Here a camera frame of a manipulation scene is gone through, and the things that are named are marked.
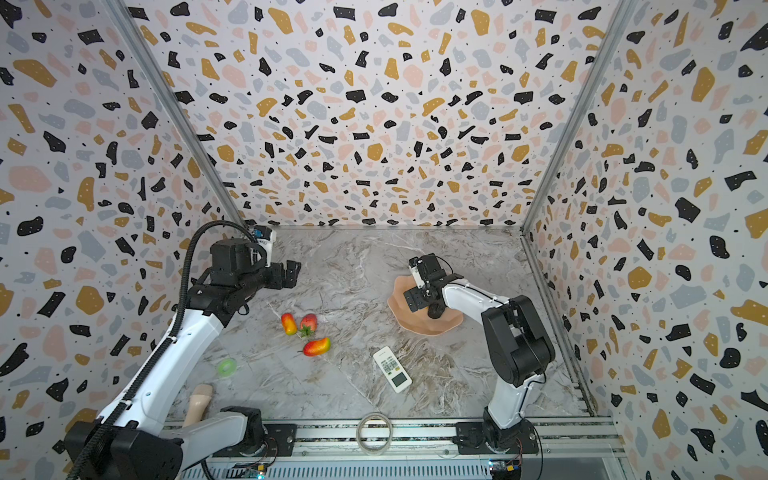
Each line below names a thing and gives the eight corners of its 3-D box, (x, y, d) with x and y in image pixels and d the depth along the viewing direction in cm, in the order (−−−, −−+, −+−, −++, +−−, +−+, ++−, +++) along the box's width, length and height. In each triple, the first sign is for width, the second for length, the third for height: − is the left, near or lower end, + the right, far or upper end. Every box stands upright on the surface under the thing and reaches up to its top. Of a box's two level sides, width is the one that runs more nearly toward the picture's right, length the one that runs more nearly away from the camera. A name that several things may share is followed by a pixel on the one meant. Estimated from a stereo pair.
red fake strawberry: (300, 339, 93) (296, 333, 90) (305, 319, 98) (301, 313, 94) (315, 339, 93) (312, 333, 90) (319, 319, 98) (316, 313, 95)
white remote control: (397, 394, 83) (397, 392, 82) (373, 356, 90) (373, 354, 88) (412, 383, 85) (412, 380, 84) (388, 347, 92) (387, 344, 90)
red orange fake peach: (287, 338, 94) (283, 333, 91) (283, 319, 98) (280, 313, 95) (298, 334, 94) (295, 329, 92) (294, 315, 99) (291, 310, 96)
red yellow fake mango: (300, 359, 89) (297, 355, 87) (299, 348, 91) (296, 344, 89) (332, 351, 91) (330, 347, 89) (330, 340, 93) (328, 336, 91)
